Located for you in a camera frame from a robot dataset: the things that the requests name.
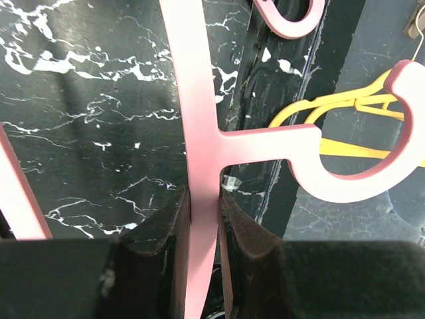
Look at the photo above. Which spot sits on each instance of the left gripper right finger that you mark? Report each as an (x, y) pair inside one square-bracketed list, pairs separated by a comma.
[(264, 276)]

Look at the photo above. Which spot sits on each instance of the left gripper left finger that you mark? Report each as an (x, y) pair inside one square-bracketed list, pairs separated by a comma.
[(142, 274)]

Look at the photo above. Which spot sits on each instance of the pink plastic hanger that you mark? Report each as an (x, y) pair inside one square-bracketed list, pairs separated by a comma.
[(209, 150)]

